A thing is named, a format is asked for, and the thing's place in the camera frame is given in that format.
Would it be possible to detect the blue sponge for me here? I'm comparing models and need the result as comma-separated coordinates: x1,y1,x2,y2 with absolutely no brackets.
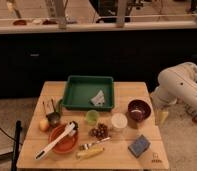
128,135,150,158

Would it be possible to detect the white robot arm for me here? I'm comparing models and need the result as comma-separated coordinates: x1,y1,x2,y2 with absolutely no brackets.
150,62,197,125

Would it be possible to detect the white plastic cup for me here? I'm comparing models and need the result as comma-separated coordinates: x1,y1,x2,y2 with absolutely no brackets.
111,113,128,131

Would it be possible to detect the metal measuring cup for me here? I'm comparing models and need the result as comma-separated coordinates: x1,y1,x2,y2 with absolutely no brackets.
46,112,60,127

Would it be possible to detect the dark red bowl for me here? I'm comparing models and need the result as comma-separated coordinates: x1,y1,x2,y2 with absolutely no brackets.
128,99,151,123

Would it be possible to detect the bunch of dark grapes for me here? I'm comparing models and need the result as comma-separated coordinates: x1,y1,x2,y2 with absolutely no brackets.
89,123,108,140

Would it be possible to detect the crumpled white paper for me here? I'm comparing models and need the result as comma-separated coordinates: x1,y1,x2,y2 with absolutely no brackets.
91,90,105,106

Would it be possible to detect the metal fork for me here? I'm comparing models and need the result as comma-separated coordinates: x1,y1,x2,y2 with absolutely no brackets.
79,137,111,150

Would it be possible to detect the yellow corn cob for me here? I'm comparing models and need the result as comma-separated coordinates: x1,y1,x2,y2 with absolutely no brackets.
76,147,104,159

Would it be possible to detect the green plastic tray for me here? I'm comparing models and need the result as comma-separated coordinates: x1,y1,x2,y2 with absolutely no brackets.
62,75,114,111

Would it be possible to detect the white spatula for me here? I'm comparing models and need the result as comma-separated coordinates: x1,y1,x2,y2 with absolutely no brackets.
35,121,77,160

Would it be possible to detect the orange plate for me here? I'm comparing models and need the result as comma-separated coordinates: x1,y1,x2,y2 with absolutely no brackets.
48,124,78,154

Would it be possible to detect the small wooden block toy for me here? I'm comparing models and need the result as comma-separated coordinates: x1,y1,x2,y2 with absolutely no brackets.
42,99,55,115

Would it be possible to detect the black stand left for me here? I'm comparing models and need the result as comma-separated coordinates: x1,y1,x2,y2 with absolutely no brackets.
11,120,22,171

